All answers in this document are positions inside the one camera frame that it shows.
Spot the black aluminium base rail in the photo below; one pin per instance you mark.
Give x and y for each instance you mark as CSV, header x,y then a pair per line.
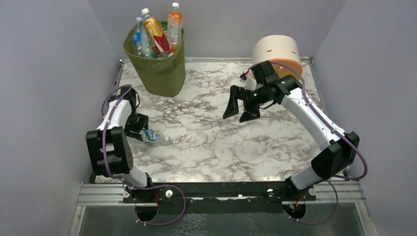
x,y
217,197

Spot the green mesh waste bin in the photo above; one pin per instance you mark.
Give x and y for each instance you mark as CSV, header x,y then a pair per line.
x,y
163,76

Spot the orange juice bottle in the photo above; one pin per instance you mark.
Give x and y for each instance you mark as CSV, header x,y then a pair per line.
x,y
174,27

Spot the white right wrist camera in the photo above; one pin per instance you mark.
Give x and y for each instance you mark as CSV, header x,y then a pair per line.
x,y
249,83

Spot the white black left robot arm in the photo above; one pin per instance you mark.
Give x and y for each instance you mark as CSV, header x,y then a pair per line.
x,y
109,150

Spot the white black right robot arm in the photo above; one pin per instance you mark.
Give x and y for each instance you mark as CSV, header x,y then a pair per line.
x,y
338,148

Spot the cream cylindrical drum container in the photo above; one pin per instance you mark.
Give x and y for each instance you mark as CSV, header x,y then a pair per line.
x,y
281,51

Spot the green tinted bottle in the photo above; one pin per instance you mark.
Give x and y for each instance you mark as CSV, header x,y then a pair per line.
x,y
147,49

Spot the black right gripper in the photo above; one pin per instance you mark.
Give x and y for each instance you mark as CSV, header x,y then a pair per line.
x,y
244,101

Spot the red gold drink can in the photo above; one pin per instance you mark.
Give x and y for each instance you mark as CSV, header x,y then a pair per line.
x,y
156,35

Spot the blue label clear bottle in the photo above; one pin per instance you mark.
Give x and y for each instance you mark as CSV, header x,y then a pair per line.
x,y
136,37

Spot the dark green label bottle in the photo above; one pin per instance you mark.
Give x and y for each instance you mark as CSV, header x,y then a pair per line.
x,y
154,137

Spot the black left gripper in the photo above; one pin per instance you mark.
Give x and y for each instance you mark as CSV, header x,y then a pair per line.
x,y
138,125

